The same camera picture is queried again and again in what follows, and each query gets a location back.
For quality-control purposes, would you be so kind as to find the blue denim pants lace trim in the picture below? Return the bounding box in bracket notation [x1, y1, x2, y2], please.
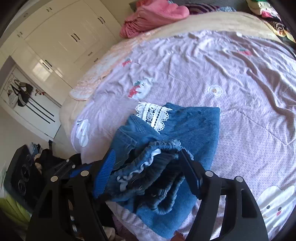
[69, 102, 221, 240]

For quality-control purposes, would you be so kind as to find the right hand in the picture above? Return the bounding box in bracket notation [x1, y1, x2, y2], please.
[171, 230, 186, 241]

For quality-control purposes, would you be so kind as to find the black bag on floor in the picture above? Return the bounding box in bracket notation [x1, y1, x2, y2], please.
[4, 143, 82, 209]

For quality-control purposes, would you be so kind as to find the white door with hanging clothes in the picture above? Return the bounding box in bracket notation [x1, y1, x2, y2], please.
[1, 66, 61, 139]

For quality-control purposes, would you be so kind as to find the pink patterned bed quilt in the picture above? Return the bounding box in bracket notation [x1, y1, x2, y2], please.
[70, 30, 295, 240]

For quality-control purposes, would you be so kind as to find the cream wardrobe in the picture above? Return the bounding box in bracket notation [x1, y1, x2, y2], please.
[1, 1, 120, 104]

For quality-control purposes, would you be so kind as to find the pink blanket bundle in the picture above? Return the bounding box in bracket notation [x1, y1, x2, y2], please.
[120, 1, 190, 39]

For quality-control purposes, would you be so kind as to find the pile of folded clothes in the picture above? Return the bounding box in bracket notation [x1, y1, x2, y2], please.
[246, 0, 295, 43]

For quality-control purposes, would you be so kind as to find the striped purple cloth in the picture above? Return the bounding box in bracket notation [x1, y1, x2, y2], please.
[184, 3, 220, 15]

